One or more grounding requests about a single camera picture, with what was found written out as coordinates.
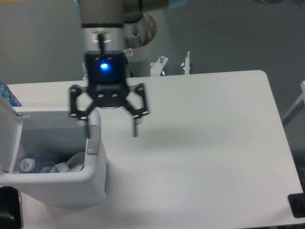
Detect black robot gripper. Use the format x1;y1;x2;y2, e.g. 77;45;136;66
69;51;150;138

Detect white paper tissue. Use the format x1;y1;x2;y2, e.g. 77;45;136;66
50;152;85;173

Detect clear plastic water bottle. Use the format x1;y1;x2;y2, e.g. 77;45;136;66
18;154;57;174

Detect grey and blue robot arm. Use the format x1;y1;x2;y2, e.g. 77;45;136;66
69;0;186;138

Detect white plastic trash can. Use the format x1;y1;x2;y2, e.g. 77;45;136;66
0;107;107;205

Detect blue patterned cylinder can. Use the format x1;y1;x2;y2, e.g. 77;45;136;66
0;82;22;107

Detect white trash can lid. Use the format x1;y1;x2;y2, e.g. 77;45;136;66
0;96;23;173

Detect blue and orange snack wrapper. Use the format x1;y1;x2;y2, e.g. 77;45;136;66
57;153;76;163

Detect black device bottom left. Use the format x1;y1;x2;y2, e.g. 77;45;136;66
0;186;22;229

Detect black clamp bottom right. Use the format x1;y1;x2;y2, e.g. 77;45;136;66
288;193;305;219

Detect white bracket with bolt left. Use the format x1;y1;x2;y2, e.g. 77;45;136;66
82;62;88;80

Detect white bracket with bolt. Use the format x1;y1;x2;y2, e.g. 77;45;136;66
150;56;169;77
82;62;88;80
180;51;191;75

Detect black cable on pedestal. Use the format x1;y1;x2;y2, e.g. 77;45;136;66
123;57;135;78

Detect white bracket with bolt middle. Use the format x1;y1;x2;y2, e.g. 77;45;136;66
150;56;169;77

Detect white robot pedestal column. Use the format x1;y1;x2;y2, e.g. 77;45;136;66
124;13;157;77

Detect white bracket with bolt right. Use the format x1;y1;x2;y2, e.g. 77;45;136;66
180;51;191;75

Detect white metal frame right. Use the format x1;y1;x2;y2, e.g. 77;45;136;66
282;81;305;127

